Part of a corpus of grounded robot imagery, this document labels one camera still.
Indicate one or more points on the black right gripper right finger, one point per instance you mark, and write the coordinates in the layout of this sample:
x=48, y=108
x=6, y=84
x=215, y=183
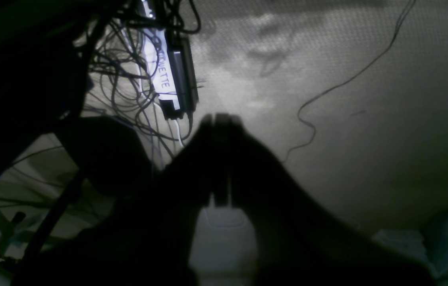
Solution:
x=299, y=242

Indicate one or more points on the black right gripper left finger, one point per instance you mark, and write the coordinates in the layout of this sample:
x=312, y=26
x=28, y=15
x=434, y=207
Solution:
x=146, y=241

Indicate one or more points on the white power strip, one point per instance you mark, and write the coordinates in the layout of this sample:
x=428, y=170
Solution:
x=169, y=61

